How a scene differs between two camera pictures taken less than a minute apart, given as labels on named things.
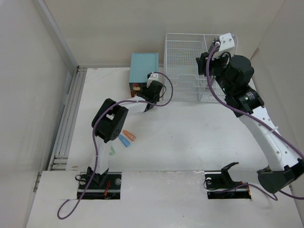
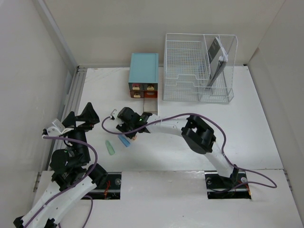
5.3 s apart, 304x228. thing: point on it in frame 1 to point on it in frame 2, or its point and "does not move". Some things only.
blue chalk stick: [125, 142] does not move
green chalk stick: [112, 151] does not move
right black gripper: [202, 63] to [121, 127]
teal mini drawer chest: [141, 64] does not move
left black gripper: [144, 92] to [89, 115]
